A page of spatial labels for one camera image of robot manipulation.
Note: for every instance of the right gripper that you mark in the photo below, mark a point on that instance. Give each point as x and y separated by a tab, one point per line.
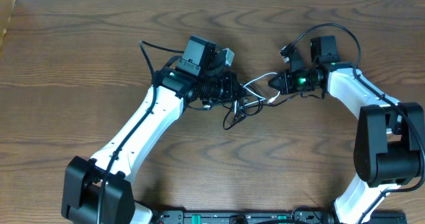
287	88

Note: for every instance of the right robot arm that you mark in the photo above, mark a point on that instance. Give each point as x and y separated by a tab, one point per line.
389	150

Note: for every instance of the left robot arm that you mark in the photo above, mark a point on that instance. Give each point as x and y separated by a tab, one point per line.
99	190

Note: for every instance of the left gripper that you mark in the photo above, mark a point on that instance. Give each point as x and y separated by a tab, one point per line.
231	82

